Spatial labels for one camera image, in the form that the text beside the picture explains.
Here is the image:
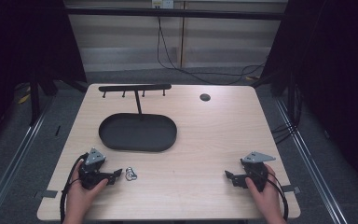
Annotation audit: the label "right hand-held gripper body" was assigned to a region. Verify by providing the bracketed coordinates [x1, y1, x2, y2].
[240, 151, 276, 192]

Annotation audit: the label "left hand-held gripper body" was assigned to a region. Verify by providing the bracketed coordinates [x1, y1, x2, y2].
[78, 147, 110, 190]

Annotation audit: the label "silver metal key ring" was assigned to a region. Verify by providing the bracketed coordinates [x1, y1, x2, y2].
[124, 166, 139, 182]

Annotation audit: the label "black hook rack with tray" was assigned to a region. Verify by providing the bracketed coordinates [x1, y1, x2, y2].
[98, 83, 178, 153]

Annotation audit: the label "person's right hand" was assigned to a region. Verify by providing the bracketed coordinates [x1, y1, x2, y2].
[244, 163, 287, 219]

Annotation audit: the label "person's left hand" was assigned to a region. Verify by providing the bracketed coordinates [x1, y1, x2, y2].
[64, 178, 109, 219]

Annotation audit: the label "grey tape strip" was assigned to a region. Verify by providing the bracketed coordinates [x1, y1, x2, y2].
[33, 189, 59, 200]
[281, 184, 301, 195]

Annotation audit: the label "black metal stand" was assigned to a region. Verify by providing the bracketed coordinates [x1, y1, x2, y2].
[28, 74, 59, 127]

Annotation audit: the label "dark curtain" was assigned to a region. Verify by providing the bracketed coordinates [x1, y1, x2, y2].
[0, 0, 88, 150]
[262, 0, 358, 190]

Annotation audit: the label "black horizontal bar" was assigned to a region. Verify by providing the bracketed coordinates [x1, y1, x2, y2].
[64, 7, 289, 21]

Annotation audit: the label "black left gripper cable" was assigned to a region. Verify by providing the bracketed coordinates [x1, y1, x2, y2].
[59, 152, 90, 224]

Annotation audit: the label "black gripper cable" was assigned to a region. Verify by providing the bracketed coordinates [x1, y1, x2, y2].
[59, 152, 90, 224]
[264, 172, 290, 222]

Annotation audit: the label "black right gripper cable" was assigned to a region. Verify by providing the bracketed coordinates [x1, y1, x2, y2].
[264, 172, 290, 222]

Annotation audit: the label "black floor cables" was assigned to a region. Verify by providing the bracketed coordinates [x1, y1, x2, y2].
[270, 121, 297, 145]

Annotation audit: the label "metal floor rail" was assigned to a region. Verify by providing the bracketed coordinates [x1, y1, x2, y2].
[0, 98, 54, 224]
[273, 98, 350, 224]

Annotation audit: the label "black wall cable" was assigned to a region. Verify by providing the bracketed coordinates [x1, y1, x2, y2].
[156, 16, 267, 86]

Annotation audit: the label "white wall socket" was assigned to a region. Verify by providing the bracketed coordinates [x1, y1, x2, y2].
[151, 0, 175, 9]

